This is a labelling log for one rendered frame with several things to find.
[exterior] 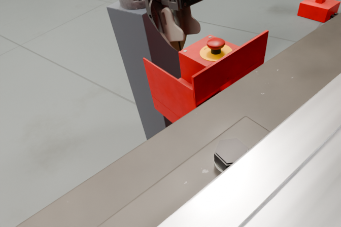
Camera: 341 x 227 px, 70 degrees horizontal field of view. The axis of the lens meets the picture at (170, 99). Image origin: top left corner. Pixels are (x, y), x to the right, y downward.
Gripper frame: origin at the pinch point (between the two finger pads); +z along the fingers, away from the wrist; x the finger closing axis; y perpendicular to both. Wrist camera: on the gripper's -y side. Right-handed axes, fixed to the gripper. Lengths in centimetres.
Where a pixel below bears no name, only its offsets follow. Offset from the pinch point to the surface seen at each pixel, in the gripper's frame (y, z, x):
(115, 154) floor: -62, 79, -9
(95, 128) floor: -88, 76, -9
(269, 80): 21.8, -1.2, -1.8
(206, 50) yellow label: -1.5, 5.9, 8.9
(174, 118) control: 1.1, 15.8, -4.8
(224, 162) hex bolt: 28.3, -4.9, -17.2
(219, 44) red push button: 2.5, 3.6, 9.4
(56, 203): 18.6, -1.2, -29.1
